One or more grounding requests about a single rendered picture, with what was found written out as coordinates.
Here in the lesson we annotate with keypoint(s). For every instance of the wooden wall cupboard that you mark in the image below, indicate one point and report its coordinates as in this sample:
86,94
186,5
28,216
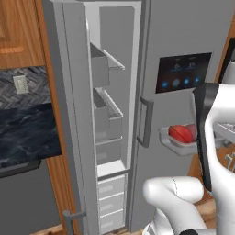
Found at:
18,30

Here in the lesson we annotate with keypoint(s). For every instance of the wooden side panel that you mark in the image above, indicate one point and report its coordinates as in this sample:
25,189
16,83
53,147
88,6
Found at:
61,171

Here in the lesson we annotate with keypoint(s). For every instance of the grey dishwasher front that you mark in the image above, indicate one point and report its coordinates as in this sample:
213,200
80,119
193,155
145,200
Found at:
27,202

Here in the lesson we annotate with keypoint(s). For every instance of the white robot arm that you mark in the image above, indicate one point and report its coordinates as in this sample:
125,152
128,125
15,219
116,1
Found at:
183,195

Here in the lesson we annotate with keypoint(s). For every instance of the grey tupperware container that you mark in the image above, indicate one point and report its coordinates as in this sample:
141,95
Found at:
174,147

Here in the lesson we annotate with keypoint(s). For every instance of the grey fridge door with screen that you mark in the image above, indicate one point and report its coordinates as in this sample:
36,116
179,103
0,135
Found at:
180,36

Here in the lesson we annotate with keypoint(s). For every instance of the small grey door bin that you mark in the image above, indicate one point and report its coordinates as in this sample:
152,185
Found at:
99,69

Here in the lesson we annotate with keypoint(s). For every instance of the large grey door bin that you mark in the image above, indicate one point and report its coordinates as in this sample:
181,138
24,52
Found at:
105,125

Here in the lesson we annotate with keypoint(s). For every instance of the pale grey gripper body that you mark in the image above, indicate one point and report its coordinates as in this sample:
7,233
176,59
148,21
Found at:
226,129

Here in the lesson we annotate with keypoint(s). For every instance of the grey freezer door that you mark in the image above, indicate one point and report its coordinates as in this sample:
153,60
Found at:
75,107

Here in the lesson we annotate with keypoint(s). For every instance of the red onion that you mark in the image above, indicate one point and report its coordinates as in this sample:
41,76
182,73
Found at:
180,133
192,130

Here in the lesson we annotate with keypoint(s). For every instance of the grey fridge freezer compartment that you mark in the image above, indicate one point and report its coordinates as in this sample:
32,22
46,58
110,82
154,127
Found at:
120,33

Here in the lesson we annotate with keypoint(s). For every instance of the white freezer drawer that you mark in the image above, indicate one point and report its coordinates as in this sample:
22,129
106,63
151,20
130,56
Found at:
112,204
112,221
111,186

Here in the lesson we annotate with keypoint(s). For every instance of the white wall outlet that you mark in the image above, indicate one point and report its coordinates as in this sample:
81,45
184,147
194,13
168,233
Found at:
20,84

